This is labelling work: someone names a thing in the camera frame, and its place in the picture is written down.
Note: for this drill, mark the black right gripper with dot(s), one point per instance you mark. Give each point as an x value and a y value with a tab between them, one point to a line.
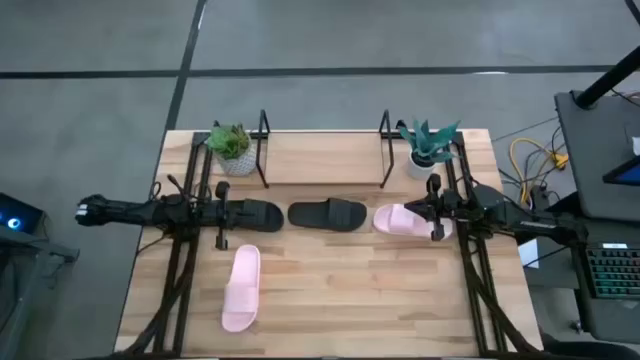
437	212

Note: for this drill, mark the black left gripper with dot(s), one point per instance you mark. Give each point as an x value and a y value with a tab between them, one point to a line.
222	215

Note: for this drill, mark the black slide sandal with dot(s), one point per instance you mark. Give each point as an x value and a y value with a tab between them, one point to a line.
310	214
272	215

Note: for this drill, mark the pink slide sandal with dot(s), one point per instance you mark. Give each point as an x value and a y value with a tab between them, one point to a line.
392	220
241	300

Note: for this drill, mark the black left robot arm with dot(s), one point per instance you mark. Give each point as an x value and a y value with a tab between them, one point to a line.
125	212

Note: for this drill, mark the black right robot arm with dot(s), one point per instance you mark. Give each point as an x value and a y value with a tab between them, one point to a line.
525	220

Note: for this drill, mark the snake plant in white pot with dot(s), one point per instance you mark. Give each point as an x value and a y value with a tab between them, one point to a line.
420	167

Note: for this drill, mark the succulent in patterned pot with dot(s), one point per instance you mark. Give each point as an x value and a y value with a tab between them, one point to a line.
240	162

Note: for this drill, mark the white paper sheet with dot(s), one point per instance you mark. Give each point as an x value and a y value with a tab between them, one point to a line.
527	252

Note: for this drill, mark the grey desk with pole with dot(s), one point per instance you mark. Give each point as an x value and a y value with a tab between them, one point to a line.
595	165

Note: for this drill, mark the grey keyboard desk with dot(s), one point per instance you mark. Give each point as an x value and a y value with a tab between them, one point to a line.
582	310

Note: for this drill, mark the backlit black keyboard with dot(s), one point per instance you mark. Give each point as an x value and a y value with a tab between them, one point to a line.
615	272

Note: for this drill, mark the tablet with blue screen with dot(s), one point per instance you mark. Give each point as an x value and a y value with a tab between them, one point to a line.
630	175

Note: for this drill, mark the black office chair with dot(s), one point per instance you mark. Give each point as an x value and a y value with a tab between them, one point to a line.
590	350

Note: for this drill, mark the grey metal stand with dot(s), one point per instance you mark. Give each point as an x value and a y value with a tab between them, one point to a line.
30	280

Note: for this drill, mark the computer with blue light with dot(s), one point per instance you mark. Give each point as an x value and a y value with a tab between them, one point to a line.
20	215

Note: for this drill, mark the black pole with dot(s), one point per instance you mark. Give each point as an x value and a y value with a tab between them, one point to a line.
605	80

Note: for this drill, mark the black metal rig frame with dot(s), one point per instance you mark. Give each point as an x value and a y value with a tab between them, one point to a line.
188	280

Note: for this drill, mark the wooden shelf with black frame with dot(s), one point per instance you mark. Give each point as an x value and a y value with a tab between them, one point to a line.
325	160

